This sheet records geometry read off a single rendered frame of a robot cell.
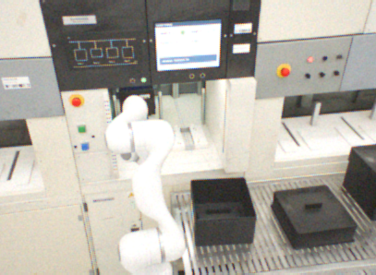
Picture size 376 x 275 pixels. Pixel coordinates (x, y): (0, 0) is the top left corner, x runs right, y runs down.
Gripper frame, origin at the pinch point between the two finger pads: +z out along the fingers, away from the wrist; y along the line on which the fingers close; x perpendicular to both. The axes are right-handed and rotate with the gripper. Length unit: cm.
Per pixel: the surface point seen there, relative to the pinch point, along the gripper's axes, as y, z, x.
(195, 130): -8.8, 45.8, 2.3
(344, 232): 27, 20, -87
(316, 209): 23, 23, -73
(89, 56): 19, -32, 39
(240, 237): -2, -3, -59
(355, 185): 36, 52, -78
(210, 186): -4.6, 9.5, -31.6
